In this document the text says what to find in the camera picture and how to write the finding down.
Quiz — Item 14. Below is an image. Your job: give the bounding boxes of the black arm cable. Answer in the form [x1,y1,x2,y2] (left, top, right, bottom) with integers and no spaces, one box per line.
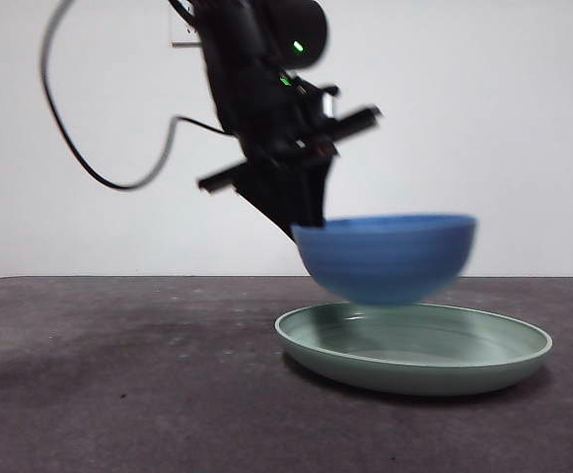
[40,0,231,191]

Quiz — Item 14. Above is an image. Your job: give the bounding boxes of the white wall socket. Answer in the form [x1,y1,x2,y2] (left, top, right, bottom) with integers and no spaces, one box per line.
[170,7,206,49]

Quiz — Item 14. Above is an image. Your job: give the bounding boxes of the green round plate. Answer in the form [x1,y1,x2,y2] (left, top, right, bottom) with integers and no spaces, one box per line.
[273,301,553,397]

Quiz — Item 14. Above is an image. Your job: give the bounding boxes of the blue ribbed bowl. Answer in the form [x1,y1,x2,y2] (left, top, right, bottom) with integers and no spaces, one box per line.
[291,212,478,306]

